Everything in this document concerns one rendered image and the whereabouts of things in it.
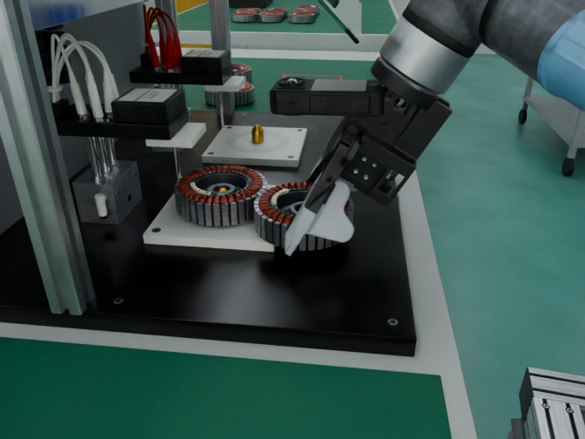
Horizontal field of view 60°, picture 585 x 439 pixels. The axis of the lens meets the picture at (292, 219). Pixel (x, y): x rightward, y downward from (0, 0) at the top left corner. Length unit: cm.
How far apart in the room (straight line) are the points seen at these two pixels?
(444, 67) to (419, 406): 29
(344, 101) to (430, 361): 25
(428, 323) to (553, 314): 139
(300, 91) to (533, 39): 21
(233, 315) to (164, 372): 8
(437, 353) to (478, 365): 113
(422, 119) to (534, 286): 154
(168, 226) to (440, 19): 36
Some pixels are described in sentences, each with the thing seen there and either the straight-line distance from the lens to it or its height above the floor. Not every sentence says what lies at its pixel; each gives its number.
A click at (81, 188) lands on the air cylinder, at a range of 65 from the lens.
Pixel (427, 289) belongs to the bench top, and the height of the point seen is 75.
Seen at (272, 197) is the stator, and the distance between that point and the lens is 58.
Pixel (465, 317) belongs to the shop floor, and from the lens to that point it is 178.
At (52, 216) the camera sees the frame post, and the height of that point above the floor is 87.
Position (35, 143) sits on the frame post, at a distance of 44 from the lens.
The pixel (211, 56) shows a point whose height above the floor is 92.
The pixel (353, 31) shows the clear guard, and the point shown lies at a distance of 41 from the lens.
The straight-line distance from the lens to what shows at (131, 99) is 60.
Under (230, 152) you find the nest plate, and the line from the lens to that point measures 81.
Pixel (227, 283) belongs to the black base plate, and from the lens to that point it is 52.
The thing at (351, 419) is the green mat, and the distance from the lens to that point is 43.
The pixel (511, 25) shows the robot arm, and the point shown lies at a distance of 45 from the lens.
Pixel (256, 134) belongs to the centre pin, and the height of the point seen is 80.
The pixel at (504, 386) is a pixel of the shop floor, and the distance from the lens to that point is 159.
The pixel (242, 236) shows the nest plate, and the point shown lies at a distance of 58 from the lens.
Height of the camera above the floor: 107
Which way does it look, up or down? 29 degrees down
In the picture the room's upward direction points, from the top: straight up
